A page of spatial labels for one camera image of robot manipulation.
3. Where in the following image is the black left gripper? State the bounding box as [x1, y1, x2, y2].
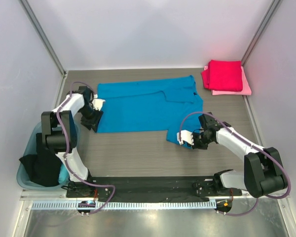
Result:
[79, 105, 103, 132]

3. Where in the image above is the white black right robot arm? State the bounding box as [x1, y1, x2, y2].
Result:
[190, 113, 291, 198]

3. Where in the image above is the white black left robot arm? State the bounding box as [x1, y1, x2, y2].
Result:
[41, 83, 105, 198]

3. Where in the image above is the folded pink t shirt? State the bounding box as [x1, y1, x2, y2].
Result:
[204, 65, 252, 96]

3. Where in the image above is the folded red t shirt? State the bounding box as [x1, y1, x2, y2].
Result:
[201, 60, 243, 92]

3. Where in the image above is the light blue t shirt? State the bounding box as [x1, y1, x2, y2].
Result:
[58, 164, 70, 184]

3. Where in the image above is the black t shirt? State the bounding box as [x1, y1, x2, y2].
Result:
[19, 133, 62, 187]

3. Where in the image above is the teal plastic bin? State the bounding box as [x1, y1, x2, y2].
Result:
[16, 123, 70, 190]

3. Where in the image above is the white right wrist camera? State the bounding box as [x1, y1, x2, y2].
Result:
[177, 130, 194, 146]

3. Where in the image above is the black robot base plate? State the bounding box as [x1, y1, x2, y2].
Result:
[66, 175, 243, 198]

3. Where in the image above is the white slotted cable duct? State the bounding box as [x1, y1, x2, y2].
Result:
[31, 199, 217, 210]

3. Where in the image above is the aluminium frame post left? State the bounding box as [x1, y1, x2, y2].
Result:
[19, 0, 66, 77]

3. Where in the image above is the aluminium frame post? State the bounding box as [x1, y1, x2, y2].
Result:
[241, 0, 283, 67]
[19, 0, 66, 77]

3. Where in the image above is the aluminium frame post right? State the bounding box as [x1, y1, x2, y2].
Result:
[241, 0, 283, 67]

